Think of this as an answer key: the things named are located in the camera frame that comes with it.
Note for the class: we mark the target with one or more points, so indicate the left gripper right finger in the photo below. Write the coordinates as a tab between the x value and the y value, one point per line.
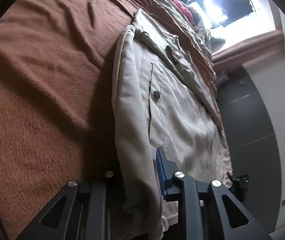
205	210

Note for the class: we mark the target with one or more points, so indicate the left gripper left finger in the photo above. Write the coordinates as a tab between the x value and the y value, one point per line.
78	211

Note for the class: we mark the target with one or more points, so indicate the beige coat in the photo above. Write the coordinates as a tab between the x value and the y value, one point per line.
160	100

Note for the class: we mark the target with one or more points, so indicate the dark hanging clothes at window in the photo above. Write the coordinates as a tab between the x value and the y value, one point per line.
223	12

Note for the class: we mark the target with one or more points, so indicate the brown bed blanket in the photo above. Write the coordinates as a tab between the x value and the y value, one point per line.
56	120

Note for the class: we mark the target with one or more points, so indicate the pink curtain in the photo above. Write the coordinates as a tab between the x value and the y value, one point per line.
247	50

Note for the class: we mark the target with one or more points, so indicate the pink garment on sill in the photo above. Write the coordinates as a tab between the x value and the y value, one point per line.
183	8

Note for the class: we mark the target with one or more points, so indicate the olive beige duvet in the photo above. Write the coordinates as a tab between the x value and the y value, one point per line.
185	26

